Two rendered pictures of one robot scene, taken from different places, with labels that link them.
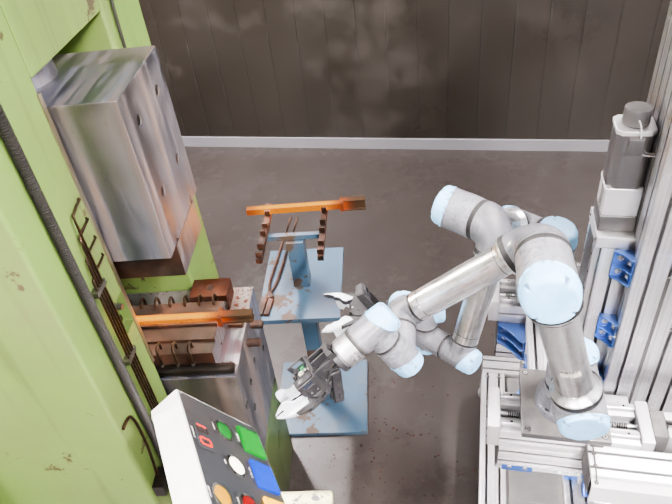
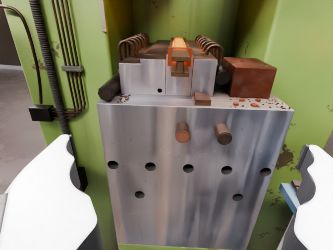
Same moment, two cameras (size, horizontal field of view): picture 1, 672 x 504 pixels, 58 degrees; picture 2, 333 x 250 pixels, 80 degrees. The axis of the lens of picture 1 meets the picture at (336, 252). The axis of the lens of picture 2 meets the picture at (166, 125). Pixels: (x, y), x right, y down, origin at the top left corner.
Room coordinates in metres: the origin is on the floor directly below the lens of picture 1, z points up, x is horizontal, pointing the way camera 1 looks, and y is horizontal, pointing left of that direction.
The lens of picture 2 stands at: (1.27, -0.04, 1.06)
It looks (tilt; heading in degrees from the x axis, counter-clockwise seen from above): 28 degrees down; 86
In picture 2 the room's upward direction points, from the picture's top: 1 degrees clockwise
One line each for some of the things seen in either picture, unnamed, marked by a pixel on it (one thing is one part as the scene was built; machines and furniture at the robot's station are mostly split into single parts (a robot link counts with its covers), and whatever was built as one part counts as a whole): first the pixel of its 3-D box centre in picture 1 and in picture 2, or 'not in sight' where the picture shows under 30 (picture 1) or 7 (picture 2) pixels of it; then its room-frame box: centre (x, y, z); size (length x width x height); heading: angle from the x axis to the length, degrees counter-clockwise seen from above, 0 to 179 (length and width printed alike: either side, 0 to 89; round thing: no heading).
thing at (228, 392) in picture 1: (175, 378); (183, 133); (1.37, 0.58, 0.69); 0.56 x 0.38 x 0.45; 84
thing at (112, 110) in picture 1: (83, 150); not in sight; (1.36, 0.57, 1.56); 0.42 x 0.39 x 0.40; 84
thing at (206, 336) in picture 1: (151, 335); (170, 58); (1.31, 0.58, 0.96); 0.42 x 0.20 x 0.09; 84
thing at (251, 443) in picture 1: (250, 443); not in sight; (0.86, 0.26, 1.01); 0.07 x 0.05 x 0.07; 19
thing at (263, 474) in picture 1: (263, 478); not in sight; (0.77, 0.23, 1.01); 0.07 x 0.05 x 0.07; 19
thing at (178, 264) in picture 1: (111, 241); not in sight; (1.31, 0.58, 1.32); 0.42 x 0.20 x 0.10; 84
